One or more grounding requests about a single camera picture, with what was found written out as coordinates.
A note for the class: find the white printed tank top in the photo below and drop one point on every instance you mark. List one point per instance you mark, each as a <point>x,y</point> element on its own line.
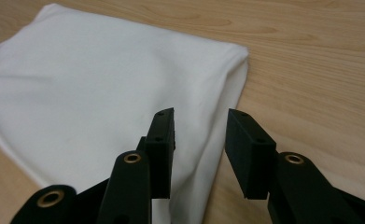
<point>93,93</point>

